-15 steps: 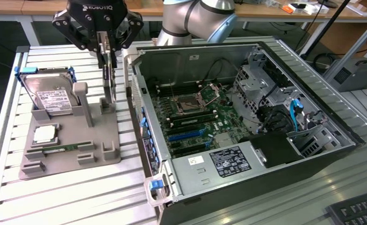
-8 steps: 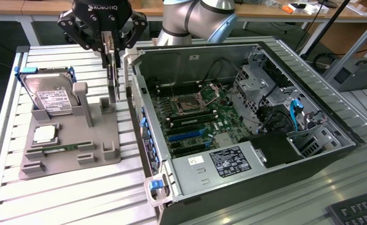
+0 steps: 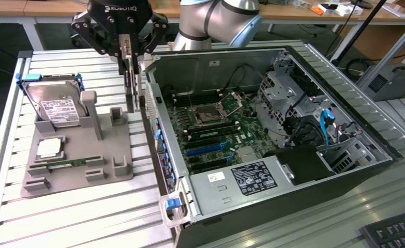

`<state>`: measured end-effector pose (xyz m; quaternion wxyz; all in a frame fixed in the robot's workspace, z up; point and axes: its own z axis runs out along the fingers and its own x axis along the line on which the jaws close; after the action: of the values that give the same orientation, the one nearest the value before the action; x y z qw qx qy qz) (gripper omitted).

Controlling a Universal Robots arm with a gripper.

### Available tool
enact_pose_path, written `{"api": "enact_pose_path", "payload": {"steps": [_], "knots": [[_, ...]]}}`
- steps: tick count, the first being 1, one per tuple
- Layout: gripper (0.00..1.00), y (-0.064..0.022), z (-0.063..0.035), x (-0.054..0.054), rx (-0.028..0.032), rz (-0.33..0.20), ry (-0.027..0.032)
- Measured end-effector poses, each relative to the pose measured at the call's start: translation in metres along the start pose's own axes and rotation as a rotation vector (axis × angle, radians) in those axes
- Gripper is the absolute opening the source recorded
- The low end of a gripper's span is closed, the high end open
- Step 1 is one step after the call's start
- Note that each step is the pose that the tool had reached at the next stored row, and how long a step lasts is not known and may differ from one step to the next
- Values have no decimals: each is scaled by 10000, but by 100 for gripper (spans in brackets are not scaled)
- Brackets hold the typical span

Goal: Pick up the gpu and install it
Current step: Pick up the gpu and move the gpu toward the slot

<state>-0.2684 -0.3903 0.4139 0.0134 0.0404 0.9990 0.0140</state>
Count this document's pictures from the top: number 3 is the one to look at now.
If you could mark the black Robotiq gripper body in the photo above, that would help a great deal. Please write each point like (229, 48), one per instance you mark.
(119, 18)

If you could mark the blue case latch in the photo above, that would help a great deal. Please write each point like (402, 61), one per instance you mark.
(173, 204)

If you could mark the thin metal locking lever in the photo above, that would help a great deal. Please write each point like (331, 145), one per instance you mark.
(189, 98)

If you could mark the black labelled RAM stick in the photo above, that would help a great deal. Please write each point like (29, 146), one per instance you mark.
(209, 134)

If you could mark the black tripod pole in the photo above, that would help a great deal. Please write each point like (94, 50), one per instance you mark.
(360, 29)

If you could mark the grey plastic parts rack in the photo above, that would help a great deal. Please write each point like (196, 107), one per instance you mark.
(82, 139)

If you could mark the graphics card with metal bracket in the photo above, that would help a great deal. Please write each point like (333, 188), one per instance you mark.
(133, 90)

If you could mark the green RAM stick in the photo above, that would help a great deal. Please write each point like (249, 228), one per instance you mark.
(67, 163)

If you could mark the silver vented metal bracket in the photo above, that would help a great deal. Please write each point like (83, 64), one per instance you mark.
(344, 157)

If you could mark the small orange box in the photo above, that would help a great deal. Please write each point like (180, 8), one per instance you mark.
(317, 10)

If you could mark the grey case corner bracket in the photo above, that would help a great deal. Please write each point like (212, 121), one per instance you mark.
(149, 62)
(169, 219)

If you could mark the grey computer tower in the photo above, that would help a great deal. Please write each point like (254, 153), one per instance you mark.
(395, 82)

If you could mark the CPU socket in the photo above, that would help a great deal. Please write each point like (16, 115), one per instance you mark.
(208, 115)

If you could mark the green motherboard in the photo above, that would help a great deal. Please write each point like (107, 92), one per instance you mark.
(246, 129)

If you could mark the white cardboard box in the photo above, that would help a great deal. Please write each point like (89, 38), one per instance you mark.
(351, 11)

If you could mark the grey box on floor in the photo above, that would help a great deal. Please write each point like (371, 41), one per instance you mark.
(395, 55)

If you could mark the small black white device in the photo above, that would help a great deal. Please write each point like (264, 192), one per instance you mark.
(328, 6)

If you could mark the black keyboard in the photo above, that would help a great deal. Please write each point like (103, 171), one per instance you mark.
(395, 232)

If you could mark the black plastic shroud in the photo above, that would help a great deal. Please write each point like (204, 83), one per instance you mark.
(303, 165)

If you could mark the grey power supply unit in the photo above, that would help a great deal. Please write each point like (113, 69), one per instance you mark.
(216, 191)

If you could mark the blue expansion slot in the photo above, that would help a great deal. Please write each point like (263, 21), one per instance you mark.
(205, 149)

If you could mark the silver CPU chip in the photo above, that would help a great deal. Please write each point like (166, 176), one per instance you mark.
(50, 148)

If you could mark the wooden desk white frame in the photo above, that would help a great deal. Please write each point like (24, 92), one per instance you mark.
(327, 18)
(16, 10)

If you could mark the silver finned chipset heatsink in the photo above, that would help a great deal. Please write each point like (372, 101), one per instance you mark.
(248, 153)

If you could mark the metal socket cover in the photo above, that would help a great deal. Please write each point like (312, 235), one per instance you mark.
(230, 104)

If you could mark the hard disk with blue caddy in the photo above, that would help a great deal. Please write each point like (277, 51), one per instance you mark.
(50, 95)

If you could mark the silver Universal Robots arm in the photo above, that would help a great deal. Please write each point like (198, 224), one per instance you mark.
(202, 23)

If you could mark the black open PC case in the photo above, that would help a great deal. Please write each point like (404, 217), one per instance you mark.
(292, 206)

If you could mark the long black expansion slot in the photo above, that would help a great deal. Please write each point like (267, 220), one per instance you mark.
(202, 143)
(210, 162)
(213, 168)

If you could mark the silver disk bay cage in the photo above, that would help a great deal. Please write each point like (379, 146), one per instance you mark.
(279, 93)

